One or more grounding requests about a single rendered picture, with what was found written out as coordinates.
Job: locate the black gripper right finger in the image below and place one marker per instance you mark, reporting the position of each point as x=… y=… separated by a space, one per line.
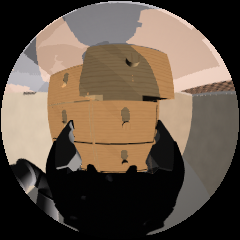
x=165 y=161

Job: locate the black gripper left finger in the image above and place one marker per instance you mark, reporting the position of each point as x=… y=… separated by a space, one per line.
x=63 y=158

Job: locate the light wooden chest of drawers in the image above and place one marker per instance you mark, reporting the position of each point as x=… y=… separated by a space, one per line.
x=91 y=102

